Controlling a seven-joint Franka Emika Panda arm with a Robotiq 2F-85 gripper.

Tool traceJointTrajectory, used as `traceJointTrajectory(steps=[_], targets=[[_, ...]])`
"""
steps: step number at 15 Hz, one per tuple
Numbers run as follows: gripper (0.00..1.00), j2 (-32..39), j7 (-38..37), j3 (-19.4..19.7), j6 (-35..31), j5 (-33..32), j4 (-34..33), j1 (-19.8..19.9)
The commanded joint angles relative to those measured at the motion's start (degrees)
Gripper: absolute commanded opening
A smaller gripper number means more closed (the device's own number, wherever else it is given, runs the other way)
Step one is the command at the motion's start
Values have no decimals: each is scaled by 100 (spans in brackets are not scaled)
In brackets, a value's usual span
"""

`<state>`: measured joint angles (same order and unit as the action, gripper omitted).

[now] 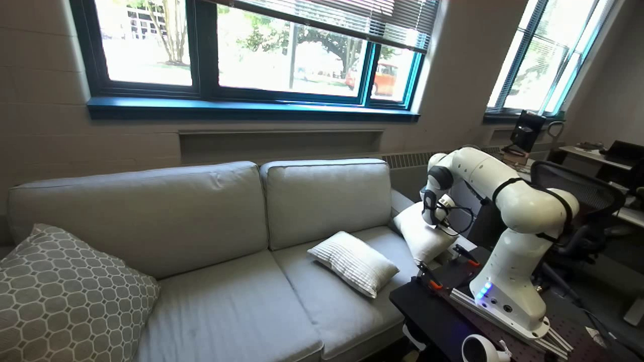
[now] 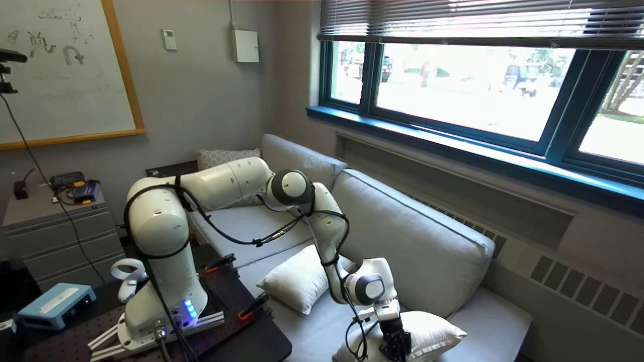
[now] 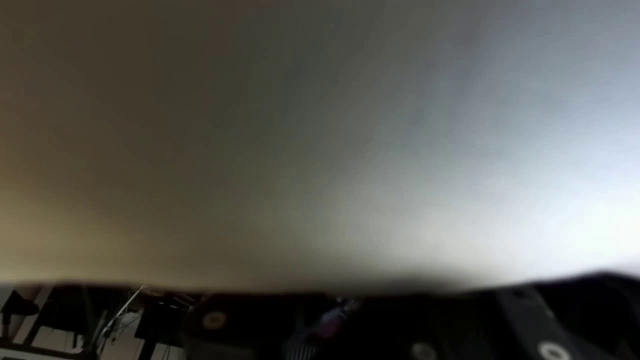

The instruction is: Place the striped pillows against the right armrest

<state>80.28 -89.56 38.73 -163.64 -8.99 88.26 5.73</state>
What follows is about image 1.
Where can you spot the metal robot base rail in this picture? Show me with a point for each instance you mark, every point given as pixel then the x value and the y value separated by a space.
pixel 496 317

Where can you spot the grey lattice patterned pillow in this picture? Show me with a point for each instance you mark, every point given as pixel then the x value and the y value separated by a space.
pixel 62 302

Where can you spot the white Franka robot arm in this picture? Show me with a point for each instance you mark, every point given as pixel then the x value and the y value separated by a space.
pixel 525 202

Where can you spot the black orange clamp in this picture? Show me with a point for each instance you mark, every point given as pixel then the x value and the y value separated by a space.
pixel 468 256
pixel 433 282

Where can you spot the grey window blinds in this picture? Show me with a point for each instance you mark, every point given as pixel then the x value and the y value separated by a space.
pixel 350 16

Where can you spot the light grey sofa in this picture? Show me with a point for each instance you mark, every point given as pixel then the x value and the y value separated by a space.
pixel 222 222

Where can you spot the cluttered office desk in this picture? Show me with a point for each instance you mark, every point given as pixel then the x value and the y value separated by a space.
pixel 605 163

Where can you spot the white cup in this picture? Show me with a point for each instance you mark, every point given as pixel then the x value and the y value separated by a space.
pixel 479 348

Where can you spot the wide teal framed window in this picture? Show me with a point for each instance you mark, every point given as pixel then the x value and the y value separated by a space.
pixel 203 47

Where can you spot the cream striped pillow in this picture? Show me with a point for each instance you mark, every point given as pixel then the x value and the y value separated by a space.
pixel 420 235
pixel 353 262

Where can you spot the black device on sill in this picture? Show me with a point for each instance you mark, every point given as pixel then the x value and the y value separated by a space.
pixel 528 130

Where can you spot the black robot table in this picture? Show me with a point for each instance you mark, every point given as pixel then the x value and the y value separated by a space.
pixel 436 317

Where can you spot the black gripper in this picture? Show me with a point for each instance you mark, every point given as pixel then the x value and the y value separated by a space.
pixel 432 202

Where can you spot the black mesh office chair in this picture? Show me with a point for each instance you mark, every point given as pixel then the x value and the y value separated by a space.
pixel 596 194

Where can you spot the narrow teal framed window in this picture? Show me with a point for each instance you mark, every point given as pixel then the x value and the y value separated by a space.
pixel 545 53

